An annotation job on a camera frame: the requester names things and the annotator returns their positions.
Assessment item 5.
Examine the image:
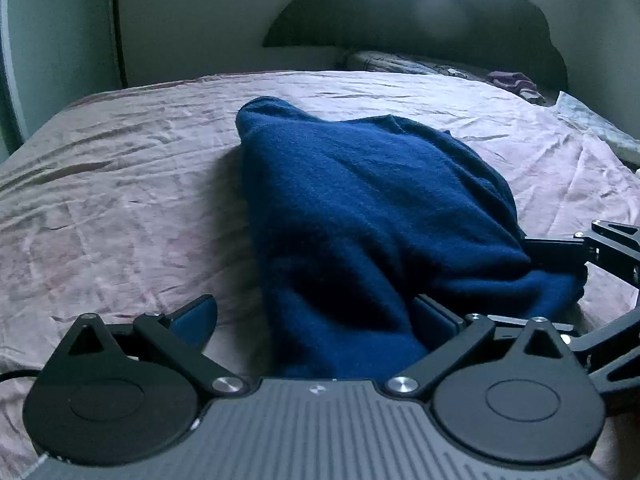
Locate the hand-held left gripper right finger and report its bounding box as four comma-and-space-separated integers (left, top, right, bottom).
384, 294, 572, 397

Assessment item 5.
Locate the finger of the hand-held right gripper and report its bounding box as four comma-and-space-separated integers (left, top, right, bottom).
492, 307, 640, 402
521, 219, 640, 288

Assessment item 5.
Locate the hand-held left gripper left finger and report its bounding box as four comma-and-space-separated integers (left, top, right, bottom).
49, 294, 249, 395

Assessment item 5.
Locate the dark blue knit sweater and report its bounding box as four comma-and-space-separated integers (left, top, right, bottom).
235, 96, 587, 382

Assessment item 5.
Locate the light blue cloth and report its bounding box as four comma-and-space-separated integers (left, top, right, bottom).
555, 91, 640, 168

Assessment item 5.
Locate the pink bed sheet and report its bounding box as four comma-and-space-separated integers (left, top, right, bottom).
0, 69, 640, 480

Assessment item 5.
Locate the purple cloth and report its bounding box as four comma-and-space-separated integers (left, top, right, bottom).
487, 70, 547, 104

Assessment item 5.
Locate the printed pillow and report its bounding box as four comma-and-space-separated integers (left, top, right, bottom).
345, 50, 501, 84

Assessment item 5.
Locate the dark scalloped headboard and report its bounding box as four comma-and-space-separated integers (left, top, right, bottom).
262, 0, 570, 93

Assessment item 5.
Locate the pale green wardrobe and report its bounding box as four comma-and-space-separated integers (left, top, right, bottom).
0, 0, 127, 162

